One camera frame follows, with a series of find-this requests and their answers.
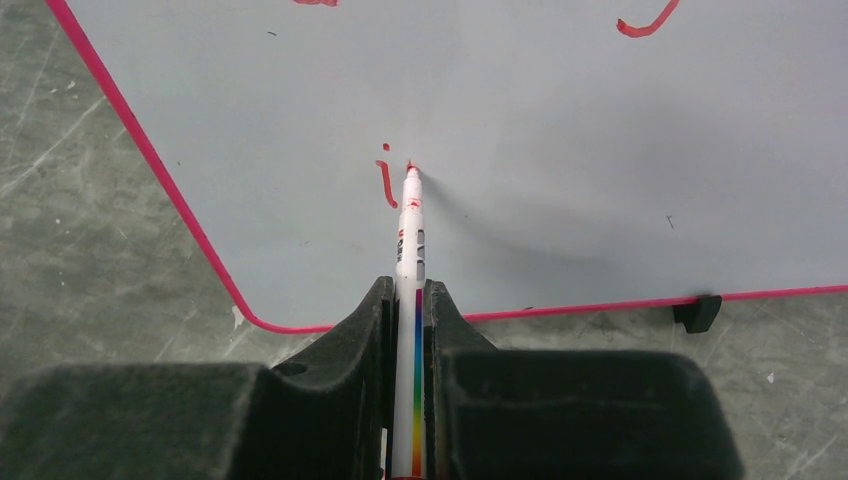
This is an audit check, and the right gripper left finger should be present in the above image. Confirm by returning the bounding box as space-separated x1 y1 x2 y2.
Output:
1 277 393 479

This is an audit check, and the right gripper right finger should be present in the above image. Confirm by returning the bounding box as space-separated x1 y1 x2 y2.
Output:
423 281 745 479

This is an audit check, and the white red whiteboard marker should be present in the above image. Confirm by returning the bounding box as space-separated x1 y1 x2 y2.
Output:
387 162 427 479

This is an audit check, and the pink-framed whiteboard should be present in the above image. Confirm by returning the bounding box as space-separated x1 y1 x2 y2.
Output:
50 1 847 332

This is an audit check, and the wire whiteboard stand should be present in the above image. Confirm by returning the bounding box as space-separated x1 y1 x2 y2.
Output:
672 295 723 334

